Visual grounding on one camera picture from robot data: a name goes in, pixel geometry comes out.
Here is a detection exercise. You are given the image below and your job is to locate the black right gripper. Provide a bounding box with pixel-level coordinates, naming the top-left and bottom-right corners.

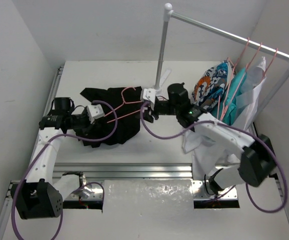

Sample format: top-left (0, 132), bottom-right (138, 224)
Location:
top-left (136, 98), bottom-right (180, 122)

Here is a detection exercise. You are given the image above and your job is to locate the pink wire hanger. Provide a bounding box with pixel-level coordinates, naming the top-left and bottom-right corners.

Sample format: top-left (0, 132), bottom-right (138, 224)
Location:
top-left (220, 42), bottom-right (263, 121)
top-left (261, 47), bottom-right (279, 81)
top-left (104, 86), bottom-right (143, 124)
top-left (217, 37), bottom-right (250, 121)

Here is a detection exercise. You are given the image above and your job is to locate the black shirt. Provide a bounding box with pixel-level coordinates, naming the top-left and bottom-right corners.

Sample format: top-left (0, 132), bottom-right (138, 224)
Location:
top-left (79, 86), bottom-right (144, 150)

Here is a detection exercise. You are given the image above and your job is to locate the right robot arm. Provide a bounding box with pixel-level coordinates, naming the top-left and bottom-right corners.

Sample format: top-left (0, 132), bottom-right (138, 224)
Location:
top-left (140, 83), bottom-right (277, 195)

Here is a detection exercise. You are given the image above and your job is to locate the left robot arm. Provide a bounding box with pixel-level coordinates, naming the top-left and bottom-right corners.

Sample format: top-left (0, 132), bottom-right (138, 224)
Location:
top-left (11, 97), bottom-right (101, 220)

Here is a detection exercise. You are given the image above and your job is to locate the colourful patterned shirt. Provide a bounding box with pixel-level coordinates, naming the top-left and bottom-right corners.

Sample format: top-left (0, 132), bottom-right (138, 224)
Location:
top-left (191, 59), bottom-right (236, 112)

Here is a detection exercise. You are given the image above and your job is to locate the white shirt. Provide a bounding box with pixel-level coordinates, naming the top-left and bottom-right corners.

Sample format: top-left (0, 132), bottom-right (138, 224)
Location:
top-left (182, 56), bottom-right (266, 180)

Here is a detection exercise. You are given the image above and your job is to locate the teal shirt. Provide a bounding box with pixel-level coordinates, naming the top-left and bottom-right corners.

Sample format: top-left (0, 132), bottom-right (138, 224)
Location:
top-left (210, 67), bottom-right (247, 126)

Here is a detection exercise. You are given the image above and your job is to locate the white clothes rack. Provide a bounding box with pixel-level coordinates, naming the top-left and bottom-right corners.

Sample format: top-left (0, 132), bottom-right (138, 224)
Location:
top-left (153, 3), bottom-right (289, 118)

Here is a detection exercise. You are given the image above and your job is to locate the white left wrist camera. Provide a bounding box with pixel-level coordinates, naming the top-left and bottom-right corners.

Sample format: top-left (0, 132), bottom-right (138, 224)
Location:
top-left (86, 104), bottom-right (105, 124)

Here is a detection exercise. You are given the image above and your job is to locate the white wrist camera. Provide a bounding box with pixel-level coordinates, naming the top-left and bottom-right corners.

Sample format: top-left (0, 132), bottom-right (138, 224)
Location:
top-left (86, 104), bottom-right (105, 124)
top-left (140, 88), bottom-right (157, 110)

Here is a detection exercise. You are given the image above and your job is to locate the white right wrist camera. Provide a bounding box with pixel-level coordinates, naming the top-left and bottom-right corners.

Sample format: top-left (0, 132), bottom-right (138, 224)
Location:
top-left (140, 88), bottom-right (157, 110)

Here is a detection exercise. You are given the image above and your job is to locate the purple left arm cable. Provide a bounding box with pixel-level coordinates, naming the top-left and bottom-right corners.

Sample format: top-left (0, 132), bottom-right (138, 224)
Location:
top-left (11, 100), bottom-right (118, 240)

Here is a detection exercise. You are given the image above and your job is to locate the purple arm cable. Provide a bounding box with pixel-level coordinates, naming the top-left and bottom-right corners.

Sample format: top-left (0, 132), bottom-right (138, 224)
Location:
top-left (139, 101), bottom-right (288, 213)
top-left (11, 100), bottom-right (118, 240)

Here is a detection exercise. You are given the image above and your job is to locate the aluminium rail frame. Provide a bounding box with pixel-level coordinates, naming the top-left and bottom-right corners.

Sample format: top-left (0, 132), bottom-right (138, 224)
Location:
top-left (0, 62), bottom-right (289, 240)

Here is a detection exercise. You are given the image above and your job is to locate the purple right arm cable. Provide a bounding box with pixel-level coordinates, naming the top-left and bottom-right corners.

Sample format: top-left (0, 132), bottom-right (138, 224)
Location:
top-left (139, 101), bottom-right (288, 213)

